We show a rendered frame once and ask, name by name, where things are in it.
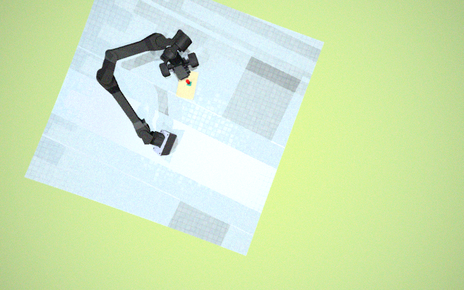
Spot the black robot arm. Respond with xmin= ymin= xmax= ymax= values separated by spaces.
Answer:
xmin=96 ymin=29 xmax=192 ymax=148

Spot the pale yellow circuit board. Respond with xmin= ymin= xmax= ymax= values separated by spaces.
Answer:
xmin=176 ymin=71 xmax=199 ymax=100

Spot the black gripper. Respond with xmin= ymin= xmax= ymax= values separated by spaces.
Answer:
xmin=159 ymin=53 xmax=199 ymax=77

